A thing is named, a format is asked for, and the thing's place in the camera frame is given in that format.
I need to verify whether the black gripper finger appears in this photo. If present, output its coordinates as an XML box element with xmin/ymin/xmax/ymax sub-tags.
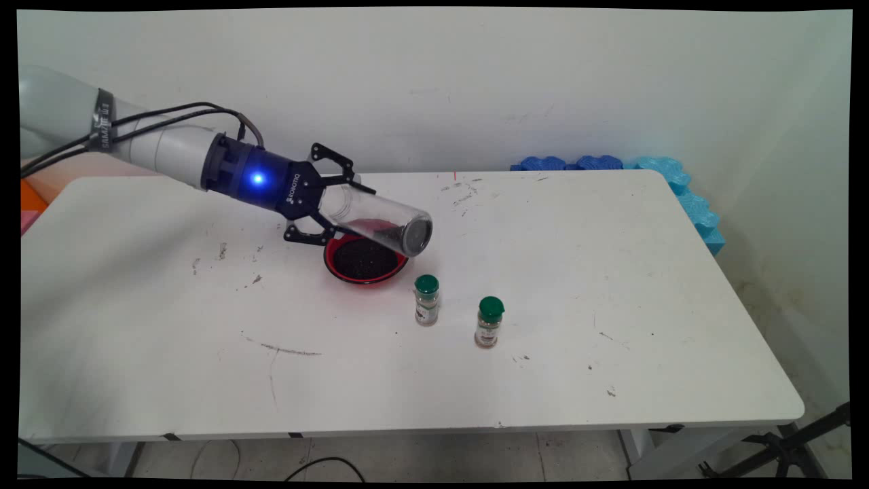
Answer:
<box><xmin>282</xmin><ymin>212</ymin><xmax>342</xmax><ymax>248</ymax></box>
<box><xmin>308</xmin><ymin>141</ymin><xmax>377</xmax><ymax>197</ymax></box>

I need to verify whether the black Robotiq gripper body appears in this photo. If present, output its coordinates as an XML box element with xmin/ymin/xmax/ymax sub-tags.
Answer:
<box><xmin>201</xmin><ymin>132</ymin><xmax>329</xmax><ymax>221</ymax></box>

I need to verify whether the clear glass tumbler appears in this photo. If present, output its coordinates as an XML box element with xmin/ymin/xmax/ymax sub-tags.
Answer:
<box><xmin>318</xmin><ymin>181</ymin><xmax>435</xmax><ymax>259</ymax></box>

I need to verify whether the red bowl with dark granules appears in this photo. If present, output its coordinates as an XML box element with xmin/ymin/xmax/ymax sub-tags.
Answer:
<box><xmin>323</xmin><ymin>231</ymin><xmax>411</xmax><ymax>285</ymax></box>

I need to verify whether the spice bottle round green cap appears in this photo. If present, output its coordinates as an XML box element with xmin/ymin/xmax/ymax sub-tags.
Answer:
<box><xmin>414</xmin><ymin>274</ymin><xmax>441</xmax><ymax>327</ymax></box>

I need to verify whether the spice bottle green flip cap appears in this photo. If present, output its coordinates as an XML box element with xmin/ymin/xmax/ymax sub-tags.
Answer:
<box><xmin>474</xmin><ymin>296</ymin><xmax>506</xmax><ymax>350</ymax></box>

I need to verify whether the orange foam mat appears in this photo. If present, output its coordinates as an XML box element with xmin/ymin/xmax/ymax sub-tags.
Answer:
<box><xmin>20</xmin><ymin>178</ymin><xmax>49</xmax><ymax>213</ymax></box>

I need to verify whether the white table leg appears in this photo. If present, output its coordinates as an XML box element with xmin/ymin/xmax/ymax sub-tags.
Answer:
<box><xmin>102</xmin><ymin>441</ymin><xmax>147</xmax><ymax>478</ymax></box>

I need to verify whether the light blue foam strip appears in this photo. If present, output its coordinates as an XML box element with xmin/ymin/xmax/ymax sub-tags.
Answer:
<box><xmin>625</xmin><ymin>156</ymin><xmax>726</xmax><ymax>257</ymax></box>

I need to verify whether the black tripod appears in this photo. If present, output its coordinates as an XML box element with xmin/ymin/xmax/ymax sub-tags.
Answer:
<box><xmin>698</xmin><ymin>402</ymin><xmax>851</xmax><ymax>480</ymax></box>

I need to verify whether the black velcro strap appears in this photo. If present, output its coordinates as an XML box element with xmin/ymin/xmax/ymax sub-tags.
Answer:
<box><xmin>91</xmin><ymin>88</ymin><xmax>118</xmax><ymax>154</ymax></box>

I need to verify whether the thick black floor cable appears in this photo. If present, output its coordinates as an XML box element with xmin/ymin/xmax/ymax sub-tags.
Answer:
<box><xmin>283</xmin><ymin>456</ymin><xmax>367</xmax><ymax>483</ymax></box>

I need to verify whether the thin grey floor wire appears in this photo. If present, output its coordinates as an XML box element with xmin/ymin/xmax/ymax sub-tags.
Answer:
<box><xmin>189</xmin><ymin>439</ymin><xmax>242</xmax><ymax>480</ymax></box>

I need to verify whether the black hanging cable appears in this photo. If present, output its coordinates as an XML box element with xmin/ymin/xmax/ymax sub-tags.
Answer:
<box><xmin>19</xmin><ymin>438</ymin><xmax>90</xmax><ymax>478</ymax></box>

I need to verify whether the white table leg frame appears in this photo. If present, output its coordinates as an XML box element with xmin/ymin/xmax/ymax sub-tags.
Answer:
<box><xmin>616</xmin><ymin>422</ymin><xmax>803</xmax><ymax>480</ymax></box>

